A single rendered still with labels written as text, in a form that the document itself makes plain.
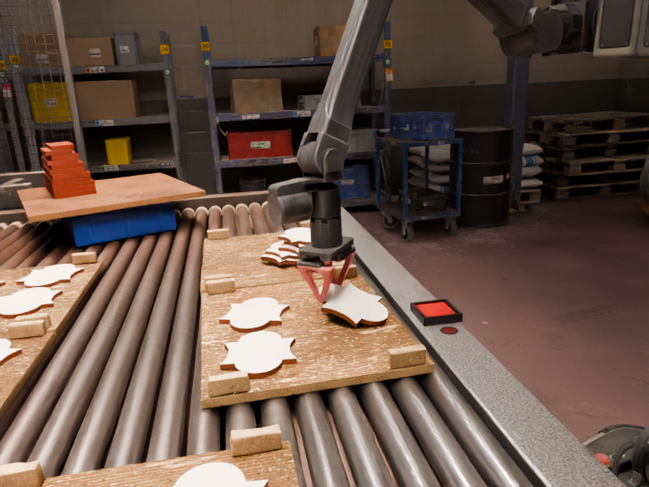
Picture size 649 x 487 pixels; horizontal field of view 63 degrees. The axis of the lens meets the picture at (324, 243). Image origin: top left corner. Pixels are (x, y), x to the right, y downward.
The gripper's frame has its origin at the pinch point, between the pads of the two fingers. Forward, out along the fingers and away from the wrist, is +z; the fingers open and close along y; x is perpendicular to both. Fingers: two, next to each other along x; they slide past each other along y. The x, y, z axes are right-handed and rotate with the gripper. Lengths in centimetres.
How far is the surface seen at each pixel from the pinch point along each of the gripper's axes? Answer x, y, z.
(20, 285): -73, 13, 5
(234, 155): -284, -349, 38
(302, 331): -0.8, 9.1, 4.3
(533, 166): -19, -524, 71
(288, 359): 2.7, 19.6, 3.3
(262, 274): -23.8, -12.7, 5.0
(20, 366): -37, 37, 4
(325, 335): 3.6, 8.8, 4.3
